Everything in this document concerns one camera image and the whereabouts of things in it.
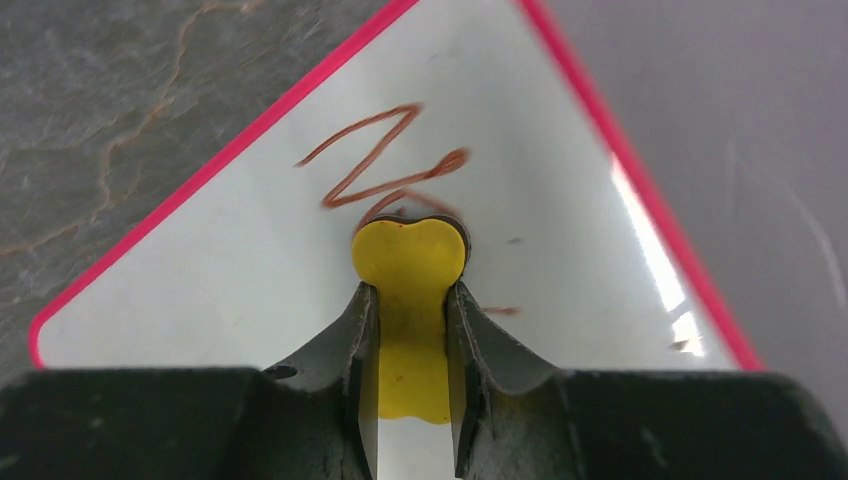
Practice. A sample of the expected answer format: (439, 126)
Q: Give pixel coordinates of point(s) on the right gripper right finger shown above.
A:
(508, 416)

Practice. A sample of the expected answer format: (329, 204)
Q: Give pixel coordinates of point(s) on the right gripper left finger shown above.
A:
(321, 421)

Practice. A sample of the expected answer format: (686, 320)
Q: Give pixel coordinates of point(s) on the yellow bone-shaped eraser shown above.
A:
(412, 266)

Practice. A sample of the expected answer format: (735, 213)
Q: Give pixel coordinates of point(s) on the pink-framed whiteboard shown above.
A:
(242, 264)

